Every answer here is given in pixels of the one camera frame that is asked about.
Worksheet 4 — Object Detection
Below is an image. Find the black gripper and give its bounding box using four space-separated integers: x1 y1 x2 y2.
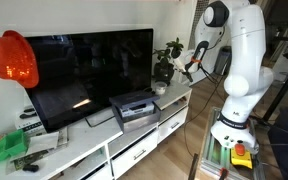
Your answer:
182 64 196 83

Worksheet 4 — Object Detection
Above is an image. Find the clear plastic bowl with label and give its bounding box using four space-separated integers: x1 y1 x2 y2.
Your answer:
154 80 169 96

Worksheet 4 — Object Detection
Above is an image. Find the blue cardboard box lid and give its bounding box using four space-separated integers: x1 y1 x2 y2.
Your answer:
108 91 161 108

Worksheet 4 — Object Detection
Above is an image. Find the glossy black plant pot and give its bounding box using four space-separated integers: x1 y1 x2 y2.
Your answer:
153 61 176 86

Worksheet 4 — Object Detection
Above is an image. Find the grey bin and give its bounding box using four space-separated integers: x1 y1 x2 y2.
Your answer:
213 45 233 77

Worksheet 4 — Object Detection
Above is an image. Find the white drawer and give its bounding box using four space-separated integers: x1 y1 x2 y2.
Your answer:
80 162 114 180
156 105 190 144
110 128 160 179

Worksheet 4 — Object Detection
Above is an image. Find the white grey device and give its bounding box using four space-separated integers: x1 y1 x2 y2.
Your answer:
118 101 157 118

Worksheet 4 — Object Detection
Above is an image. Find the black flat screen TV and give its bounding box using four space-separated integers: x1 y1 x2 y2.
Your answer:
23 28 155 134

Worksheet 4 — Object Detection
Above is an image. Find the black bar clamp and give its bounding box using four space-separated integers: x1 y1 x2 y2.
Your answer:
187 152 200 180

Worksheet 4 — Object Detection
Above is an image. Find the red emergency stop button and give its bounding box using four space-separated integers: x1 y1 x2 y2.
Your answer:
230 141 254 170

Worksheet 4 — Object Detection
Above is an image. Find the white TV stand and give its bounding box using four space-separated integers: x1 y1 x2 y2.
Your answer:
0 79 193 180

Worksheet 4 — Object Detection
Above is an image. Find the black monitor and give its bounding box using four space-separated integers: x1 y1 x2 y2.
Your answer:
267 106 288 180

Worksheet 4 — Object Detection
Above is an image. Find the white paper envelope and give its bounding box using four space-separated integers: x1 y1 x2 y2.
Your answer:
27 130 61 155

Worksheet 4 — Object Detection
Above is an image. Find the white product box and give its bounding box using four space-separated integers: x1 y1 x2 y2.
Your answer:
14 104 47 136

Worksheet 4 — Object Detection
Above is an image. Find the small black object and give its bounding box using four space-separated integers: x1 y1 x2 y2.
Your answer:
21 163 40 173

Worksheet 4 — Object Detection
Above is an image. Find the printed magazine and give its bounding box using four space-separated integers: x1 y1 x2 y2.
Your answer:
5 125 70 175

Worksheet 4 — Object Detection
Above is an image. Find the green plastic box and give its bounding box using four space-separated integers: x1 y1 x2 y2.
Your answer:
0 129 30 164

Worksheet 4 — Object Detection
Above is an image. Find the grey wall vent grille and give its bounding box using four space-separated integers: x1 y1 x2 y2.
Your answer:
187 0 211 51

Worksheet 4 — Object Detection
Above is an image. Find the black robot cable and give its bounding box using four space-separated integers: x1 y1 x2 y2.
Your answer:
182 64 230 159

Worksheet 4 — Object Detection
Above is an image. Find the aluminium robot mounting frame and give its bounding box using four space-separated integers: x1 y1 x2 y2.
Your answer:
197 106 267 180

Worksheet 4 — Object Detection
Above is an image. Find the black camera stand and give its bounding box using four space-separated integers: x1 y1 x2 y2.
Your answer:
250 18 288 124

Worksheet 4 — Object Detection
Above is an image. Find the red handled clamp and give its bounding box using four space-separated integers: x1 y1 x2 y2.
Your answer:
218 167 230 180

